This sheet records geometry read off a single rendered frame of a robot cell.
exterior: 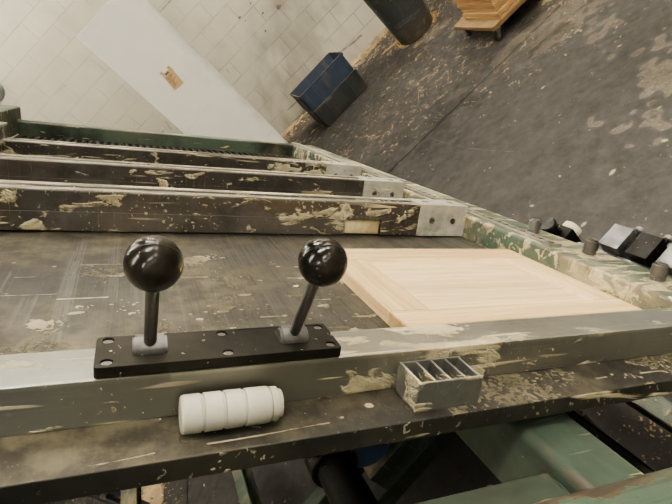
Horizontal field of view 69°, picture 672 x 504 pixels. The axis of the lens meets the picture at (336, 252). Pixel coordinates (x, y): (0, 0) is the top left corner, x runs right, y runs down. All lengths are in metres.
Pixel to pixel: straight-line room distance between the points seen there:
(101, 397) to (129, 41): 4.19
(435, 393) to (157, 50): 4.21
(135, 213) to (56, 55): 5.18
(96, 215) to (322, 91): 4.26
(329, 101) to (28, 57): 3.06
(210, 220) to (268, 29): 5.12
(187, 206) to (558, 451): 0.68
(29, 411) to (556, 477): 0.45
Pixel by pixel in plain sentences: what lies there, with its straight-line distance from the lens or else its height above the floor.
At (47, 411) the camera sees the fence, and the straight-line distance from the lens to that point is 0.43.
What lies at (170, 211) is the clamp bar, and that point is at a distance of 0.91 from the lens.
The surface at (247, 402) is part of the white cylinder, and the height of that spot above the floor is 1.38.
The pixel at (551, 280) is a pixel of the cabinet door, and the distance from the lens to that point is 0.89.
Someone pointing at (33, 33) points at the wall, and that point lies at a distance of 6.07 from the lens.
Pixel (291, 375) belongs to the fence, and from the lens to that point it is 0.44.
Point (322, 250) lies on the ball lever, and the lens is 0.35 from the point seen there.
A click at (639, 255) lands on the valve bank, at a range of 1.09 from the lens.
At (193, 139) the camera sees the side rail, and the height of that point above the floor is 1.26.
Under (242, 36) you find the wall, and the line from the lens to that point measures 5.93.
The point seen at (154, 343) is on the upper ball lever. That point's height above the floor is 1.45.
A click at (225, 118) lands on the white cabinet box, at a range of 4.57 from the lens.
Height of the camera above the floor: 1.59
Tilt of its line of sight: 29 degrees down
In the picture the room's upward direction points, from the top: 47 degrees counter-clockwise
